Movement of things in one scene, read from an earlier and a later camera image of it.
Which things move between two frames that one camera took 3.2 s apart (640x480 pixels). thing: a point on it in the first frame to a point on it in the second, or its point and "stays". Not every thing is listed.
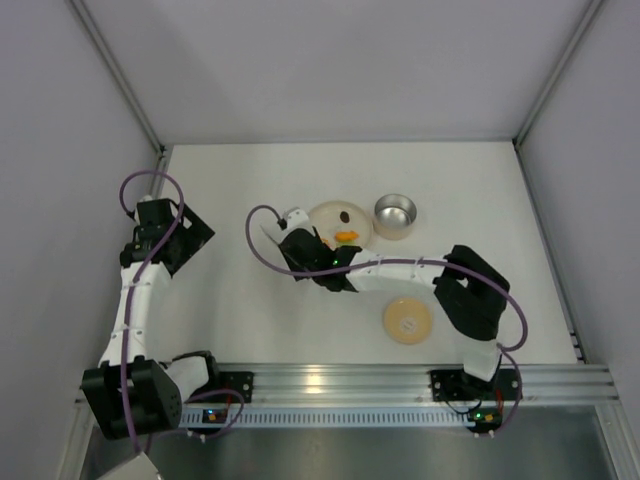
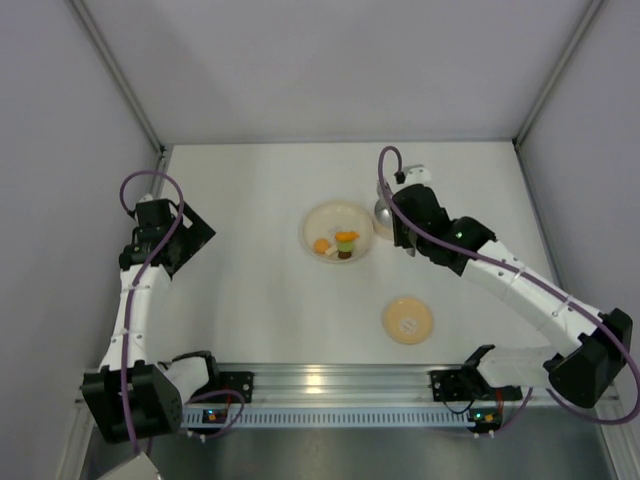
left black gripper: (189, 232) stays
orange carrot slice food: (346, 235) stays
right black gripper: (300, 247) to (401, 232)
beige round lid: (407, 320) stays
